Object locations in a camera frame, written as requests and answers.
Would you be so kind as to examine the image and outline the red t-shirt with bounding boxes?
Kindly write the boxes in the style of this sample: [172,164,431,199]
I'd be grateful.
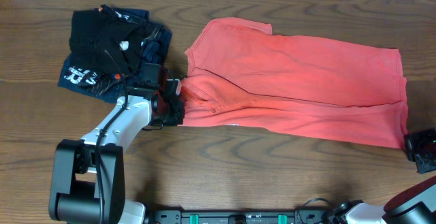
[182,18,408,148]

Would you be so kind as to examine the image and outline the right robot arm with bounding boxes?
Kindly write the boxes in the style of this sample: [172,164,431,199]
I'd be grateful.
[326,129,435,224]

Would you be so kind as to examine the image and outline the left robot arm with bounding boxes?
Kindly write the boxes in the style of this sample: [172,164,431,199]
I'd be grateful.
[48,63,184,224]

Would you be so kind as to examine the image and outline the navy printed folded shirt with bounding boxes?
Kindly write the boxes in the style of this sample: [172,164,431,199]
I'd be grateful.
[58,9,172,103]

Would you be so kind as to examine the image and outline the black folded garment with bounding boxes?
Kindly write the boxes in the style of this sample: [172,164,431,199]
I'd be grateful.
[69,5,155,75]

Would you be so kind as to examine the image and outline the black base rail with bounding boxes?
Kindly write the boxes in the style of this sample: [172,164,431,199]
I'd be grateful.
[142,198,336,224]

